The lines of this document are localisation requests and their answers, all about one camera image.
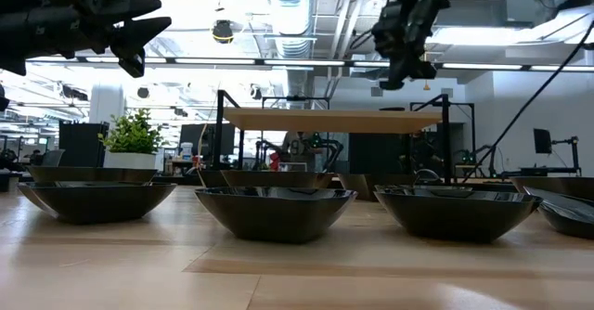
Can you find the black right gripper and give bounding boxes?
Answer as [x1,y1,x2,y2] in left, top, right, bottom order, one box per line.
[370,0,451,91]

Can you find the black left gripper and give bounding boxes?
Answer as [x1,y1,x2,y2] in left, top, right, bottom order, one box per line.
[27,0,173,58]

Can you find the black leaf-shaped mini plate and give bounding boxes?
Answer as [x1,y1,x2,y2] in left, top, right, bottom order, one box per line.
[194,187,357,245]
[17,181,178,225]
[337,173,419,203]
[373,184,543,245]

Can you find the black wavy square mini plate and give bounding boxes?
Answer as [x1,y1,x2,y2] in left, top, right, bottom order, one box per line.
[220,169,336,190]
[27,165,159,185]

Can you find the black monitor on arm stand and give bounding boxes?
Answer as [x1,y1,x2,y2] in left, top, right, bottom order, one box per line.
[533,128,583,174]

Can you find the black background cabinet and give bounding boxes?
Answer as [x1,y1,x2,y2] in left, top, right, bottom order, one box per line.
[347,132,412,176]

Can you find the black dome ceiling device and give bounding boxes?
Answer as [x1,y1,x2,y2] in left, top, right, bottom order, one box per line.
[212,19,235,45]

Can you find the wooden riser shelf black legs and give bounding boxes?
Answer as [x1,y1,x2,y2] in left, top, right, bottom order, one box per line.
[212,89,452,187]

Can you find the long linear ceiling light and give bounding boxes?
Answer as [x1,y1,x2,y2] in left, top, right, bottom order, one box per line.
[27,57,594,72]

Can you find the green plant in white pot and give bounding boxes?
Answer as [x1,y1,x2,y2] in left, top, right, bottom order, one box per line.
[97,109,167,171]

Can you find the black computer monitor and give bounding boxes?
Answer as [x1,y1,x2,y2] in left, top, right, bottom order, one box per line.
[179,123,237,158]

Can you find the person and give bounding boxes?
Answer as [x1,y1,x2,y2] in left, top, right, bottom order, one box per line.
[280,131,326,172]

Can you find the black office partition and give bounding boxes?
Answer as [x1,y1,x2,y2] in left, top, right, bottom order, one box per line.
[58,121,110,168]

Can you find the grey office chair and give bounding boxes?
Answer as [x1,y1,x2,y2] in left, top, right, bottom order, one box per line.
[41,149,66,168]

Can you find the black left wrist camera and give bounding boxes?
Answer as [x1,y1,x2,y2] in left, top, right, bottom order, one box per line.
[118,49,146,79]

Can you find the grey curved cable loop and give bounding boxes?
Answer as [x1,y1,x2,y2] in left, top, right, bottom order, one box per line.
[413,168,443,185]

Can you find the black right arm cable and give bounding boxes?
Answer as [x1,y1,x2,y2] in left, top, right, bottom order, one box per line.
[461,19,594,185]

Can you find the silver round ventilation duct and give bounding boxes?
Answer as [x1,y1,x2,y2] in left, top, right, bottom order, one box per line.
[263,0,322,61]

